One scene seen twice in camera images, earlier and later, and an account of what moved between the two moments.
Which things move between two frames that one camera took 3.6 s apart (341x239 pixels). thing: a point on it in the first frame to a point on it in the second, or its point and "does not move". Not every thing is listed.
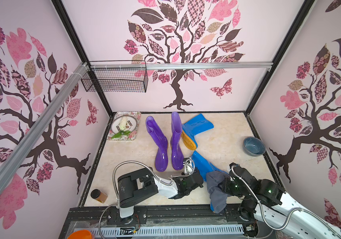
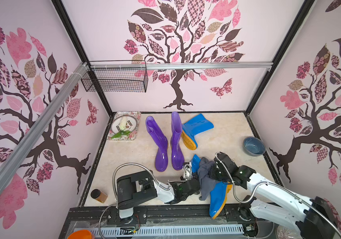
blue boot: [195, 126] does not move
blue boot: [203, 166] to [219, 193]
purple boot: [177, 159] does not move
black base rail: [104, 217] does not move
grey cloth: [218, 196] to [207, 180]
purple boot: [161, 140] does not move
